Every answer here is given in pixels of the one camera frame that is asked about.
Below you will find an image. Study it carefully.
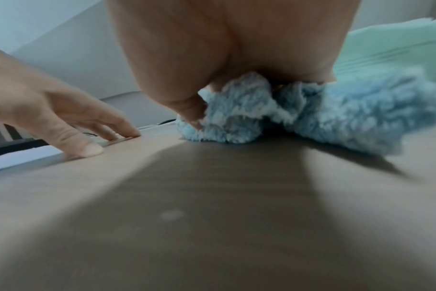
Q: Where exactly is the mint green fabric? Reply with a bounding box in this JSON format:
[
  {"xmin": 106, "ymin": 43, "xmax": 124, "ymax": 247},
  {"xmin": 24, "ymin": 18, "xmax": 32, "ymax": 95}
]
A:
[{"xmin": 332, "ymin": 15, "xmax": 436, "ymax": 83}]

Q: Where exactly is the fluffy light blue cloth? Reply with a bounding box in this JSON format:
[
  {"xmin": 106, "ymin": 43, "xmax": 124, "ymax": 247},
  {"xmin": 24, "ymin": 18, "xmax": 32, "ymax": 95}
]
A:
[{"xmin": 176, "ymin": 67, "xmax": 436, "ymax": 156}]

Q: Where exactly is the person's right hand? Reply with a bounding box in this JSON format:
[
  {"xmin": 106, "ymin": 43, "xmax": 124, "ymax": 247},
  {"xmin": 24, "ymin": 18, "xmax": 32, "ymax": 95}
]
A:
[{"xmin": 106, "ymin": 0, "xmax": 362, "ymax": 128}]

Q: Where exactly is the person's left hand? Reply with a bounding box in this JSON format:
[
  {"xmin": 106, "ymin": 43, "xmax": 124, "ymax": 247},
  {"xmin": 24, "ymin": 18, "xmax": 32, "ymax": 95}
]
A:
[{"xmin": 0, "ymin": 43, "xmax": 142, "ymax": 159}]

